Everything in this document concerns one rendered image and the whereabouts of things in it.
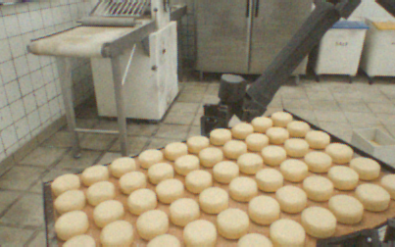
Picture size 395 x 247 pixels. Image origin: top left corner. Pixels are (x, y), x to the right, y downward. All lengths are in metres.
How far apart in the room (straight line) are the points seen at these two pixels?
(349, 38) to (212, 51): 1.68
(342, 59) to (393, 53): 0.57
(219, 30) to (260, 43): 0.52
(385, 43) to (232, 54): 1.83
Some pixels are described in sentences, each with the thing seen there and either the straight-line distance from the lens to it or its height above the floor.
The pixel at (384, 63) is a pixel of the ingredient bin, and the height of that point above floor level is 0.29.
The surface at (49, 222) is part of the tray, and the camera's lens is 0.65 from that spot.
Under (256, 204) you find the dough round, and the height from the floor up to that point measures 1.00.
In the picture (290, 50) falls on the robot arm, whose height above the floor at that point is 1.15.
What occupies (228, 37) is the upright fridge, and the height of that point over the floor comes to 0.60.
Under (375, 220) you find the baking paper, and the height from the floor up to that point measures 0.99.
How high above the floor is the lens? 1.34
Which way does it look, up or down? 25 degrees down
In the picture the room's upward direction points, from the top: straight up
